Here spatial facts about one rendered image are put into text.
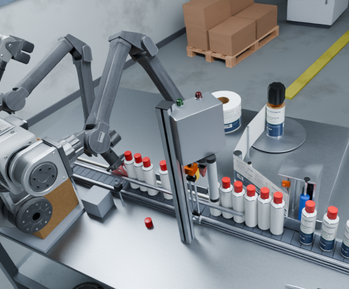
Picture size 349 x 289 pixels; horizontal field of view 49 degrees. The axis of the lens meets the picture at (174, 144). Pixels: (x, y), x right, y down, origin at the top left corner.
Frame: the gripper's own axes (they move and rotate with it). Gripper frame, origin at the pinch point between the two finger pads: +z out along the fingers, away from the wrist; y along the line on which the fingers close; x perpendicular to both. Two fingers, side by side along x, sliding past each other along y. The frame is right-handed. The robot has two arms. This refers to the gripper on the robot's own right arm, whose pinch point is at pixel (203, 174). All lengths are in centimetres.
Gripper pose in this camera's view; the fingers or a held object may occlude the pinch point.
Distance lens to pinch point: 165.6
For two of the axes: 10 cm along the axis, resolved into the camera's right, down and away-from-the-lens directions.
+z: 1.2, 7.8, 6.2
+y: -8.6, -2.3, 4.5
